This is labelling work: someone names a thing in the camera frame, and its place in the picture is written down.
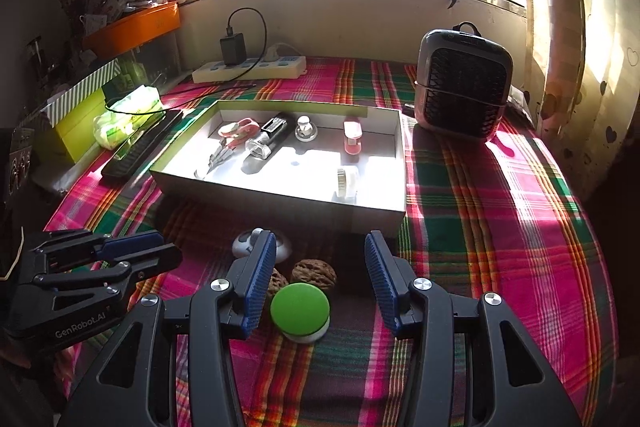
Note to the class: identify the grey portable heater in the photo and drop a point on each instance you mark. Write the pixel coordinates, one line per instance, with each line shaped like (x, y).
(462, 82)

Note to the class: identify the shallow white cardboard box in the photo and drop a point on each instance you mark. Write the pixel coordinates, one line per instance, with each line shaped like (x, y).
(280, 207)

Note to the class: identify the green tissue packet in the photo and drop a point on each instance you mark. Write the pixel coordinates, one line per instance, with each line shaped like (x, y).
(120, 122)

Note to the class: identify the orange plastic bin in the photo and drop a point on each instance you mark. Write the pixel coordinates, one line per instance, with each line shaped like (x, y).
(135, 29)

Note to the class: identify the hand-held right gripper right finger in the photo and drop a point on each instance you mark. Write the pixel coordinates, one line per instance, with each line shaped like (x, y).
(377, 279)

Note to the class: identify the white power strip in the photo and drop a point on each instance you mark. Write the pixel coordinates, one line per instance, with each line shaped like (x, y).
(250, 71)

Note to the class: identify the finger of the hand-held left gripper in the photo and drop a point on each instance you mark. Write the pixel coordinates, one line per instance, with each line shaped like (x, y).
(155, 259)
(132, 244)

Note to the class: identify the plaid tablecloth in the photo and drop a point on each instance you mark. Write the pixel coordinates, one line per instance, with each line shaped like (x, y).
(500, 232)

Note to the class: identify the long black case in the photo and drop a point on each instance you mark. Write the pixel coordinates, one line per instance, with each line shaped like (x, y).
(135, 152)

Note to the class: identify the black flashlight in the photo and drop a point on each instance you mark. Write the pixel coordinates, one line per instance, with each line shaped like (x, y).
(272, 129)

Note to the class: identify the cream heart-print curtain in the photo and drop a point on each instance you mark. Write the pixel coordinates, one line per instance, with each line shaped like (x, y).
(575, 32)

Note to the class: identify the black charger adapter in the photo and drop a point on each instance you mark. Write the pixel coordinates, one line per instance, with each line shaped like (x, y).
(233, 49)

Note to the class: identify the green-capped white mushroom toy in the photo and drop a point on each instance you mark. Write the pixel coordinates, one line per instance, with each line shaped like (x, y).
(300, 307)

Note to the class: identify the white power plug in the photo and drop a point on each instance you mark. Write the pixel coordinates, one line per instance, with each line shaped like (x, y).
(272, 53)

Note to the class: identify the green striped-lid box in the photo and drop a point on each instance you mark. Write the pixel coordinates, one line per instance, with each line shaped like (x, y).
(75, 127)

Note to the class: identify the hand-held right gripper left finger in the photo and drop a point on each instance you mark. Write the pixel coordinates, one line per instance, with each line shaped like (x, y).
(260, 284)

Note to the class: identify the grey mushroom-shaped figurine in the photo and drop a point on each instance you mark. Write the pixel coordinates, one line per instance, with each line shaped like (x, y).
(245, 247)
(306, 132)

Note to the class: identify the brown walnut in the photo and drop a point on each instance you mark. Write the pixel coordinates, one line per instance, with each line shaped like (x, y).
(279, 284)
(314, 274)

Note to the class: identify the pink nail clipper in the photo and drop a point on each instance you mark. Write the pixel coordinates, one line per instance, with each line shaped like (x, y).
(352, 142)

